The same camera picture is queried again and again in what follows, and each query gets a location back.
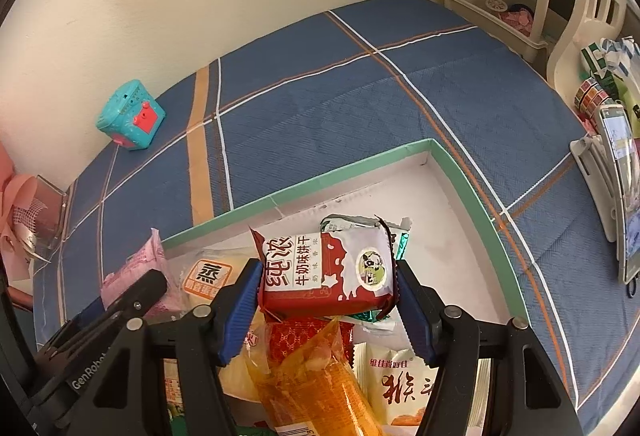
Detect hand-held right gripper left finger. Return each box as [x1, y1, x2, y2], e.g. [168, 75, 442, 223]
[92, 258, 264, 436]

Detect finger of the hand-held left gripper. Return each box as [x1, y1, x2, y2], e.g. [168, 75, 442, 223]
[47, 270, 168, 352]

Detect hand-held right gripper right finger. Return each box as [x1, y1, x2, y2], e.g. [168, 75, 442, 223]
[395, 261, 583, 436]

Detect pink snack packet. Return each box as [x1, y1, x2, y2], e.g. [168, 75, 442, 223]
[100, 228, 186, 322]

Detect clear steamed bun packet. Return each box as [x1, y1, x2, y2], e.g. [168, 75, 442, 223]
[167, 246, 262, 312]

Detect long red wafer packet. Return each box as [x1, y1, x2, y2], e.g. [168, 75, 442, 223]
[264, 316, 355, 362]

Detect white red-print snack packet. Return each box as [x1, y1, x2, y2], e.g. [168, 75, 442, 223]
[352, 341, 438, 429]

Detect red biscuit packet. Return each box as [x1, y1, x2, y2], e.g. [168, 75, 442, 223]
[248, 216, 401, 319]

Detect green biscuit packet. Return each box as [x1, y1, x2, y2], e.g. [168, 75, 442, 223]
[320, 213, 412, 334]

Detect green-rimmed white box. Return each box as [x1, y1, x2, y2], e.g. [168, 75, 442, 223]
[160, 138, 531, 436]

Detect yellow bread packet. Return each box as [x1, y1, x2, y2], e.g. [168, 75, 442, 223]
[245, 316, 386, 436]

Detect pink paper flower bouquet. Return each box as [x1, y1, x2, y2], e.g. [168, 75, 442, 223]
[0, 143, 46, 282]

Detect teal toy box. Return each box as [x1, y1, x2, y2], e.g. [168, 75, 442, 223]
[96, 80, 167, 152]

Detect white phone stand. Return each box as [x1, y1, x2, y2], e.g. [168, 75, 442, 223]
[570, 133, 626, 244]

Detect blue plaid tablecloth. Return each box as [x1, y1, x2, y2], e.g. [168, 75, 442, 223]
[32, 0, 640, 434]

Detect smartphone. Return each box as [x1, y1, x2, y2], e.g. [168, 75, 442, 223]
[599, 103, 640, 284]

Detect row of patterned tape rolls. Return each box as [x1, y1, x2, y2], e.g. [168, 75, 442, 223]
[572, 76, 626, 117]

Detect green white carton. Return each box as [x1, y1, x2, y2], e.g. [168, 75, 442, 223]
[580, 43, 608, 77]

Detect pink small trinkets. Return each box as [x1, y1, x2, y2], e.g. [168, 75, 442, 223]
[502, 3, 535, 37]

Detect crumpled printed paper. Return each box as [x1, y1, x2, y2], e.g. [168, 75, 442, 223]
[602, 36, 640, 82]

